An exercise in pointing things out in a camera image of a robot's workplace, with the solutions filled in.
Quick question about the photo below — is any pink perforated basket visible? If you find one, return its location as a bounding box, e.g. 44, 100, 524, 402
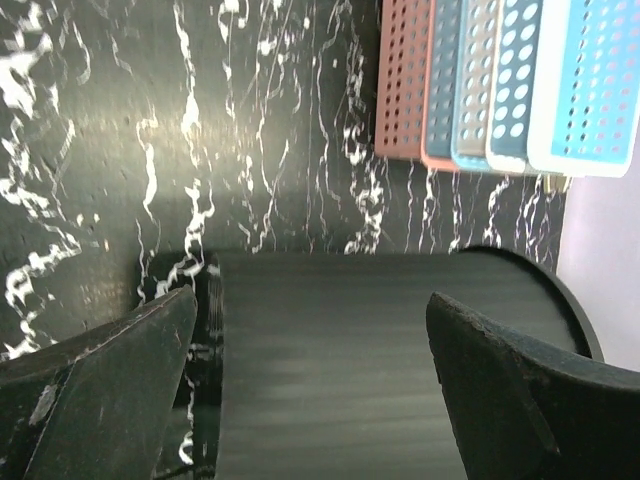
374, 0, 457, 172

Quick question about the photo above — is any dark blue perforated basket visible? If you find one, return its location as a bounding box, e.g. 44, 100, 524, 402
421, 0, 461, 171

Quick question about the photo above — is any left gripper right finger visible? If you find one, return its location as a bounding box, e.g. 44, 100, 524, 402
426, 293, 639, 479

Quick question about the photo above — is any grey perforated basket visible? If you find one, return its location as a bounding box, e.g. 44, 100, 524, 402
451, 0, 499, 172

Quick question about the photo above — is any large black plastic bucket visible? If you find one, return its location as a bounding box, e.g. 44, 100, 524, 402
194, 246, 603, 479

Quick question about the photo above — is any light blue perforated basket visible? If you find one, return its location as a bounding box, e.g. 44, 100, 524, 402
484, 0, 640, 180

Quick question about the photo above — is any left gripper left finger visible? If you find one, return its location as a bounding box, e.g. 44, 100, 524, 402
1, 287, 197, 479

